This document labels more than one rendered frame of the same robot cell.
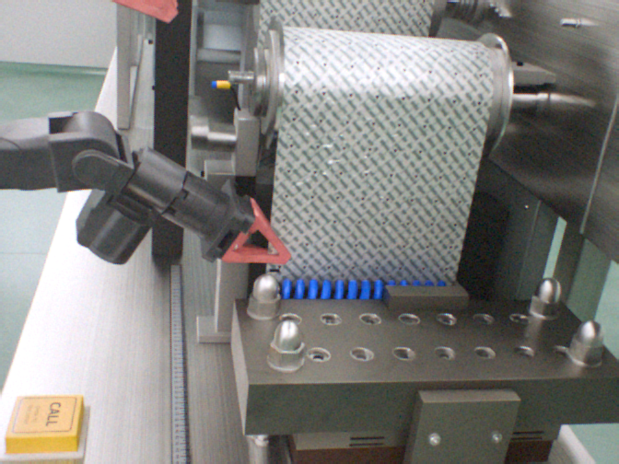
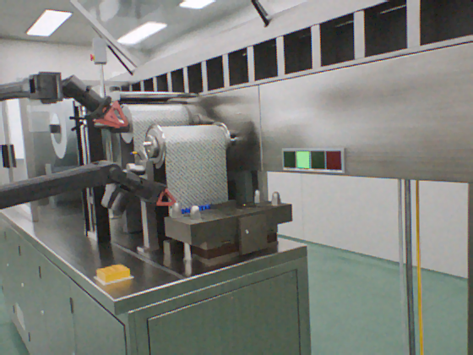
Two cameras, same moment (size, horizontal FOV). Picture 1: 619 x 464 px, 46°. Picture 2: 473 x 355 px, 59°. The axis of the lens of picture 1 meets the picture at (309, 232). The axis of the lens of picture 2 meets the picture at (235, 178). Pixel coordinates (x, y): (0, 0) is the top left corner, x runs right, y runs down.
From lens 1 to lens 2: 0.69 m
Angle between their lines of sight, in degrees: 29
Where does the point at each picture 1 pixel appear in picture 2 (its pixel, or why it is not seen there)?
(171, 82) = not seen: hidden behind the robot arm
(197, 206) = (146, 185)
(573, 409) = (279, 218)
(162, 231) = (101, 231)
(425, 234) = (215, 186)
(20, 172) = (91, 179)
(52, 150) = (101, 169)
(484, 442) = (260, 231)
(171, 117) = not seen: hidden behind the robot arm
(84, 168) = (113, 173)
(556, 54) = (236, 125)
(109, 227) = (117, 199)
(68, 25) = not seen: outside the picture
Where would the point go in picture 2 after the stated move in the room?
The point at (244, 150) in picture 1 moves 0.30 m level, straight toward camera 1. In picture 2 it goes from (149, 172) to (184, 177)
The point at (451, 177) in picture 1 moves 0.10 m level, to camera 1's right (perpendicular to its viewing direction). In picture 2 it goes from (219, 165) to (244, 163)
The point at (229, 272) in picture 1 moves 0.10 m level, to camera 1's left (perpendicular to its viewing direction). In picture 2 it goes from (149, 221) to (119, 225)
